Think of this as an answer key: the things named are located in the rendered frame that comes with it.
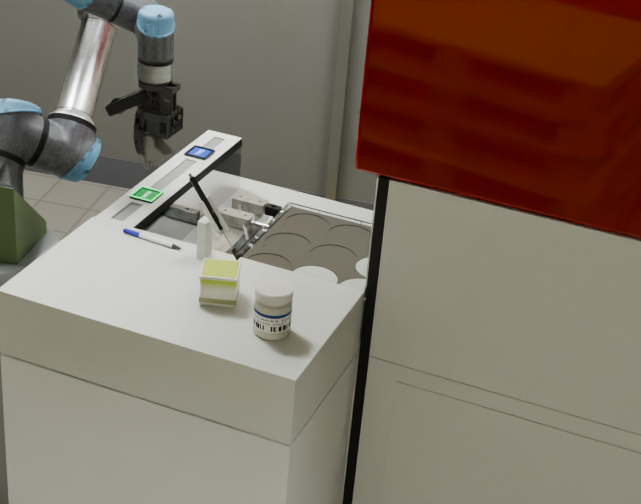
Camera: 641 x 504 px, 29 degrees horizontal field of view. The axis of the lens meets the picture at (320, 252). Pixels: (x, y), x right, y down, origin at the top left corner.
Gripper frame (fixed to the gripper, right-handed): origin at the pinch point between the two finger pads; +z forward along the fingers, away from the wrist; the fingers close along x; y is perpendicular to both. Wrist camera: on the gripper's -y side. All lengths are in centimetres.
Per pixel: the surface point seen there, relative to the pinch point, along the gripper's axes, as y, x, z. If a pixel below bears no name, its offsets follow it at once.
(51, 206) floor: -117, 140, 103
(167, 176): -1.0, 12.2, 8.5
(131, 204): -1.1, -4.2, 8.6
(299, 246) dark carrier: 35.1, 6.7, 14.3
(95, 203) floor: -105, 150, 103
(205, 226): 24.6, -19.6, 0.0
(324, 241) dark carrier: 39.1, 11.5, 14.2
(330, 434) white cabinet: 58, -27, 35
